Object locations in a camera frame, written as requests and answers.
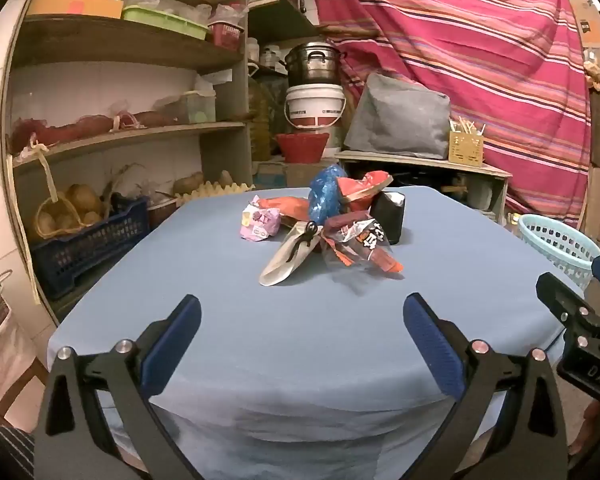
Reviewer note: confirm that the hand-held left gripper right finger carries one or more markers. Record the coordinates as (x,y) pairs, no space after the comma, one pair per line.
(432,345)

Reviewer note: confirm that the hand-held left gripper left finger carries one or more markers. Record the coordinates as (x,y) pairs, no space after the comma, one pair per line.
(177,345)

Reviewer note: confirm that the light blue plastic basket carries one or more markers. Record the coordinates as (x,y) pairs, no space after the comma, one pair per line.
(555,245)

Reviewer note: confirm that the clear wrapper with orange print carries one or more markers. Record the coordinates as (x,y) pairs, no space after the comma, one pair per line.
(367,242)

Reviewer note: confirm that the beige pouch with black clip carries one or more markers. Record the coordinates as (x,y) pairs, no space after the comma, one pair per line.
(282,265)

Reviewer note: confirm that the black cup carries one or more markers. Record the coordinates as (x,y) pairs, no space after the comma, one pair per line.
(387,217)

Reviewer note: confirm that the pink snack packet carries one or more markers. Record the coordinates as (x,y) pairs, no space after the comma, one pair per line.
(260,222)

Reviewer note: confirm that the red and white packet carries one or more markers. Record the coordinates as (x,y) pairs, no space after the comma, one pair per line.
(362,185)

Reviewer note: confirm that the orange snack packet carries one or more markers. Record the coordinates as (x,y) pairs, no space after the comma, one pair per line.
(290,206)

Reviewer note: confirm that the blue plastic bag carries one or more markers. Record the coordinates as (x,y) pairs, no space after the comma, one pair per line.
(325,192)

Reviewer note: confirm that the person's right hand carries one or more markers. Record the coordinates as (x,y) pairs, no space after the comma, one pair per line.
(585,430)

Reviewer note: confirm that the blue plastic crate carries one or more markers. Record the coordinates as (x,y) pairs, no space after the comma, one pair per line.
(90,245)

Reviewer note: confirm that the grey plastic container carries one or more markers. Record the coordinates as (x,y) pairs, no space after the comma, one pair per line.
(481,195)

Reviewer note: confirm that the cream egg tray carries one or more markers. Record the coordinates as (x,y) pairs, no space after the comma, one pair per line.
(215,190)

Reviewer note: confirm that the large single potato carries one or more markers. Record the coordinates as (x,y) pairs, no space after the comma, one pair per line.
(189,182)

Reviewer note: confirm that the white cloth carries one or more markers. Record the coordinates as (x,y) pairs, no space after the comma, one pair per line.
(10,360)

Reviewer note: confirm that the small single potato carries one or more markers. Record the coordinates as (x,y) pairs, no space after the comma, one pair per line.
(225,178)

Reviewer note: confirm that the yellow woven basket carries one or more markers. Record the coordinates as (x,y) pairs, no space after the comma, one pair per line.
(45,230)

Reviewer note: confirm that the yellow utensil holder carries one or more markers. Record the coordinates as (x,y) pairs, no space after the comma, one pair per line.
(465,150)

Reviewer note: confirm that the low wooden cabinet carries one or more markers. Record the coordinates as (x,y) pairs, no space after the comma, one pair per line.
(430,164)

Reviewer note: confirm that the striped dark cloth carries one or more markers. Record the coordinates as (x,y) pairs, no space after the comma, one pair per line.
(17,452)

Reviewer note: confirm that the bundle of wooden sticks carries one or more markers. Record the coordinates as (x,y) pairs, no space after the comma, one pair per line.
(466,126)

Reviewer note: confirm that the brown cardboard box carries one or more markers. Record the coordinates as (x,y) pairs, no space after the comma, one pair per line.
(305,174)

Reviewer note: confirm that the grey cushion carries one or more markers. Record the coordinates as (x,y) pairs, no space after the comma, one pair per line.
(400,120)

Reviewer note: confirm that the sweet potato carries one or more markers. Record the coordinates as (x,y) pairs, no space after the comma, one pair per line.
(152,119)

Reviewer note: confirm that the red scalloped bowl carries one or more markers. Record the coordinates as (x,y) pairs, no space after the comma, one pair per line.
(302,147)

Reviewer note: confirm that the red net bag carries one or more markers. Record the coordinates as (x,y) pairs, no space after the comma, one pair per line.
(70,132)

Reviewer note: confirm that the clear plastic container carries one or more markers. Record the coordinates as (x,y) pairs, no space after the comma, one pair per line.
(200,107)

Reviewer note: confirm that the large oil bottle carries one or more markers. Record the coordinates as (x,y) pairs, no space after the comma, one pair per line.
(260,120)

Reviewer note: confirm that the flattened cardboard box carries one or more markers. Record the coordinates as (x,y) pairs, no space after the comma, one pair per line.
(587,10)

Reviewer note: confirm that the white plastic bucket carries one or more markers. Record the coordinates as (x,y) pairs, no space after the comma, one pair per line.
(315,102)

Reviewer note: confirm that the pink striped cloth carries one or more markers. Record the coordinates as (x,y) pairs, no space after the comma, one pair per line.
(480,35)

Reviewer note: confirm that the steel cooking pot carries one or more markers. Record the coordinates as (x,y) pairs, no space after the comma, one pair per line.
(312,67)

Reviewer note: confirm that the glass jar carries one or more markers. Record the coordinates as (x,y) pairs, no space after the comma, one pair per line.
(270,56)

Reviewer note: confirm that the white jar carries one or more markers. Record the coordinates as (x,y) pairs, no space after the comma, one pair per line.
(252,50)

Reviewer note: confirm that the wooden shelf unit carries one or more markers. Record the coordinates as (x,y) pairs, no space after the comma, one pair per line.
(120,42)

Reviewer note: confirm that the small red plastic basket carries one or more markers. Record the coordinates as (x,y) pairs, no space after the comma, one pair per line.
(225,36)

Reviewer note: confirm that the green plastic tray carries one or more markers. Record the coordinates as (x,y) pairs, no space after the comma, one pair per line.
(165,20)

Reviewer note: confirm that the white plastic bag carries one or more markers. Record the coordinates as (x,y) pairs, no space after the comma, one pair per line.
(227,14)

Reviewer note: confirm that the orange cardboard box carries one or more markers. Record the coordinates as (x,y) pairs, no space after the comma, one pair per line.
(70,6)

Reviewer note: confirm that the wooden wall shelf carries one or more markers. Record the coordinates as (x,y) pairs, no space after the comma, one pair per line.
(280,10)

